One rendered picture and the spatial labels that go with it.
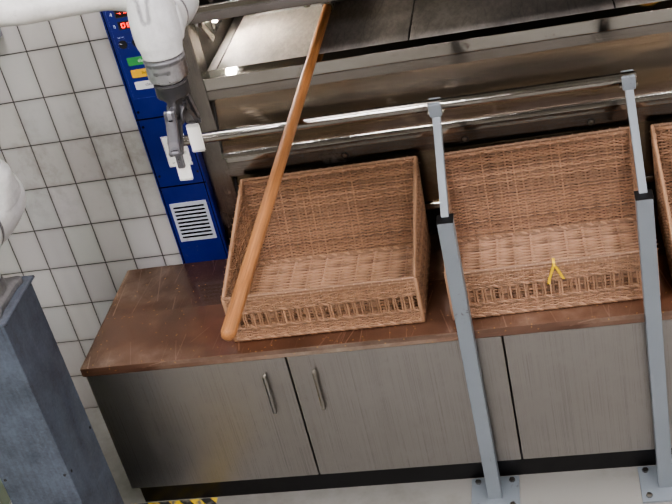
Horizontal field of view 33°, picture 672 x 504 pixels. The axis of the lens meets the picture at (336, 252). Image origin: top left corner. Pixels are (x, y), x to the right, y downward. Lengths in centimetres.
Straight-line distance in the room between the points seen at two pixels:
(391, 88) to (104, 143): 90
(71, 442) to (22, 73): 112
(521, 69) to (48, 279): 171
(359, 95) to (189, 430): 111
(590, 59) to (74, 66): 150
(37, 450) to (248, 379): 61
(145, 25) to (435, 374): 131
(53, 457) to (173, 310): 63
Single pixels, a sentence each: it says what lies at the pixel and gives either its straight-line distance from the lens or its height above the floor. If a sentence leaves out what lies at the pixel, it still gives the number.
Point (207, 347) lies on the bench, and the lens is 322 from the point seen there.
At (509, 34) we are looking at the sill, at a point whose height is 117.
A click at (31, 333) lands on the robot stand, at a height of 89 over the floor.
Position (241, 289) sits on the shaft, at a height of 120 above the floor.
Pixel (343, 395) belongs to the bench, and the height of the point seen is 39.
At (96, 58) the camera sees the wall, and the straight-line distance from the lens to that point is 342.
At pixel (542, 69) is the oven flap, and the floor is 105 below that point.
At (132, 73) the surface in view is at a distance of 337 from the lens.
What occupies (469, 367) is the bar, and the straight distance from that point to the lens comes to 304.
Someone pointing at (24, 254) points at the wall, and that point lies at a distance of 386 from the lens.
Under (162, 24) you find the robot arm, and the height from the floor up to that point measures 164.
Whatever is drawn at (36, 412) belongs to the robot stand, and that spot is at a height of 72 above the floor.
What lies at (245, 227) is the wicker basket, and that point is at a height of 74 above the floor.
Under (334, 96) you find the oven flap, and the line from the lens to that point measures 333.
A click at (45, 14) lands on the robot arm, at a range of 256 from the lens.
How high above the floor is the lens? 237
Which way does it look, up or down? 31 degrees down
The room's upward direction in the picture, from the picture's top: 14 degrees counter-clockwise
